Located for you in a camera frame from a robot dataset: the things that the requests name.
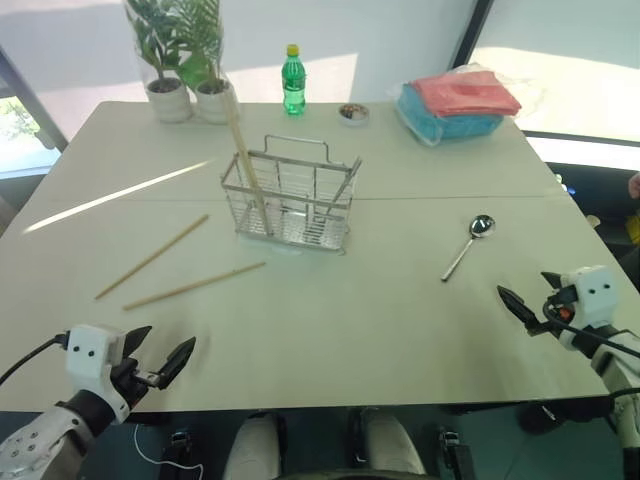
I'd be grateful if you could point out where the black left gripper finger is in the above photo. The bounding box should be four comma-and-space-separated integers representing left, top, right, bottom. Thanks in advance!
158, 335, 198, 389
121, 325, 153, 360

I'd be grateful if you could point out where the fern plant in white pot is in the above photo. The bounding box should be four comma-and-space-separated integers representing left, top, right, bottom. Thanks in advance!
174, 0, 242, 126

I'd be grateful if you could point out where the pink folded cloth stack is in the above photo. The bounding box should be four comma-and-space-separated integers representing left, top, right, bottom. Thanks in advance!
411, 70, 523, 120

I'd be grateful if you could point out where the green plastic soda bottle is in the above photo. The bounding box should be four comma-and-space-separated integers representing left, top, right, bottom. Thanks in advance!
281, 44, 308, 118

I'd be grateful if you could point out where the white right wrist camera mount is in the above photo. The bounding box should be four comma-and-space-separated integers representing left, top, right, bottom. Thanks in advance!
558, 265, 627, 352

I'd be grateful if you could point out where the silver metal spoon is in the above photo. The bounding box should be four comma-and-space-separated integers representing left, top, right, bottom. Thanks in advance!
440, 214, 497, 283

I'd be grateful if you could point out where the broad-leaf plant in white pot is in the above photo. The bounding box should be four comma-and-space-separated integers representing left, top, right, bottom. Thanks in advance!
123, 0, 194, 124

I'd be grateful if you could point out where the thin white cord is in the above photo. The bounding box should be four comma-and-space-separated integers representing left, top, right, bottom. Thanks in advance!
133, 423, 205, 480

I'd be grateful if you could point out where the silver wire cutlery basket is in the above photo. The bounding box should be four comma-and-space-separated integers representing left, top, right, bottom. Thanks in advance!
220, 134, 363, 257

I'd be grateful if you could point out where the bystander person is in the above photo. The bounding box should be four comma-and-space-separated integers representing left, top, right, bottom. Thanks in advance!
597, 170, 640, 262

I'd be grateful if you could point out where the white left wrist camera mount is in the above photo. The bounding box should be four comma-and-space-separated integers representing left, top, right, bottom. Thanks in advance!
65, 323, 132, 425

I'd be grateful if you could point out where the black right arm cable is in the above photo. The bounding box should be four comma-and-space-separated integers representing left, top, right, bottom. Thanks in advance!
542, 297, 640, 359

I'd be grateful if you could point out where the black window frame post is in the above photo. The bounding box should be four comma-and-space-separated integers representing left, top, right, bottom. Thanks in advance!
448, 0, 495, 72

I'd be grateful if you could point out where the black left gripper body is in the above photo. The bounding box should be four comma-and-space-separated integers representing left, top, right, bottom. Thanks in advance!
111, 356, 169, 409

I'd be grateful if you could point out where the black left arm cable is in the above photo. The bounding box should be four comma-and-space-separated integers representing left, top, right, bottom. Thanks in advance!
0, 333, 70, 387

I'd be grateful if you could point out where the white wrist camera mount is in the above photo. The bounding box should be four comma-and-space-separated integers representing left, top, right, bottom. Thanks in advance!
65, 323, 132, 425
558, 265, 627, 352

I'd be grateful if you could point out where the small snack bowl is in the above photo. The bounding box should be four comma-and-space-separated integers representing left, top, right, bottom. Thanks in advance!
337, 102, 372, 128

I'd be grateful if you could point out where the blue folded cloth stack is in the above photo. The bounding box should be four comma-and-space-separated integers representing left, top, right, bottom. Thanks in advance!
394, 81, 504, 147

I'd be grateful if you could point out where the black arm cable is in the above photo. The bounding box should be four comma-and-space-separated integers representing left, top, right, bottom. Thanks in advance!
542, 297, 640, 359
0, 333, 70, 387

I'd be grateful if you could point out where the wooden chopstick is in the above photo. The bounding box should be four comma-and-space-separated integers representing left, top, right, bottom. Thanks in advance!
222, 91, 270, 235
94, 214, 211, 302
122, 260, 268, 312

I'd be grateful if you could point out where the white rounded leg cover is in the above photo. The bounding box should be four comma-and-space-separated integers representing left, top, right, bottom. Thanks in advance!
223, 413, 282, 480
358, 410, 427, 480

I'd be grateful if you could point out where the silver metal cutlery piece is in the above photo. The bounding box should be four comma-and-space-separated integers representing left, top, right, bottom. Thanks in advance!
319, 156, 363, 227

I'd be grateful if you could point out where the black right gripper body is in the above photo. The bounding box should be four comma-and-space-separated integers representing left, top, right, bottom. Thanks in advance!
532, 285, 577, 336

